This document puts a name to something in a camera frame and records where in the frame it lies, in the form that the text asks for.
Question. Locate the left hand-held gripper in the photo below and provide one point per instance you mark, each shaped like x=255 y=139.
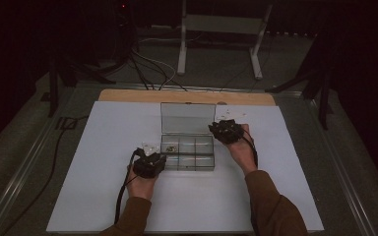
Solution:
x=147 y=165

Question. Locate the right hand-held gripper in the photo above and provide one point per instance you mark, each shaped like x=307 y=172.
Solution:
x=228 y=131

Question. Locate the clear plastic compartment box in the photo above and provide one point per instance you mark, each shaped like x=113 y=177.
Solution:
x=188 y=121

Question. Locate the person's left hand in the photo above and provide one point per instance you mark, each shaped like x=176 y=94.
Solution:
x=141 y=188

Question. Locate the person's right hand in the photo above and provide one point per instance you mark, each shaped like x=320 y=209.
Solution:
x=242 y=154

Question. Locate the white table board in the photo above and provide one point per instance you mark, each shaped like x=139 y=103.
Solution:
x=105 y=147

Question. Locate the black tripod stand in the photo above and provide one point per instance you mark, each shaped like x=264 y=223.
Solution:
x=324 y=98
x=53 y=88

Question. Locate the white metal stand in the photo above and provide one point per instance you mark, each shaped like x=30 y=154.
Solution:
x=223 y=24

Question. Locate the metal floor rail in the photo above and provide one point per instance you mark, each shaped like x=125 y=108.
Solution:
x=341 y=170
x=23 y=167

